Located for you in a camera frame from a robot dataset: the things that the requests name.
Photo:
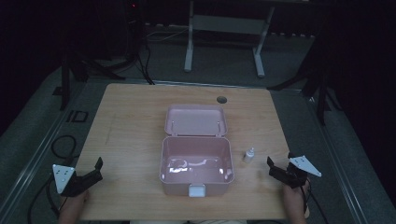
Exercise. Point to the metal floor rail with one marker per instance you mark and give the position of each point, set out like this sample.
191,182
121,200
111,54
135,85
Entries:
339,161
37,155

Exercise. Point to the small white dropper bottle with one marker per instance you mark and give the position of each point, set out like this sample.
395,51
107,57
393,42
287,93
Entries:
249,155

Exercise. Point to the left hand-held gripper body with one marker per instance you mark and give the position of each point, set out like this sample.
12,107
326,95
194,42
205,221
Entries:
67,183

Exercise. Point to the person's left hand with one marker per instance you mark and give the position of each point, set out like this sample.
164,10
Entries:
74,202

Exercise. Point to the black floor bracket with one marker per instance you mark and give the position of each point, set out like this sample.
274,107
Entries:
77,116

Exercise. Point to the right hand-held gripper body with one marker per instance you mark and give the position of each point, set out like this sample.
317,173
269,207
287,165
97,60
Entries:
295,179

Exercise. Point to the person's right hand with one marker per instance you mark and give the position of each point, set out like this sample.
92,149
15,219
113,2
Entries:
292,197

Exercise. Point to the black tripod stand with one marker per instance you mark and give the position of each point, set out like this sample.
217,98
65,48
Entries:
67,77
320,93

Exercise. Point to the pink plastic storage box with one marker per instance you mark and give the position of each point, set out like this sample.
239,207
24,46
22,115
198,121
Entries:
196,152

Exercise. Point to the white metal frame stand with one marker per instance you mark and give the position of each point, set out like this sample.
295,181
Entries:
227,25

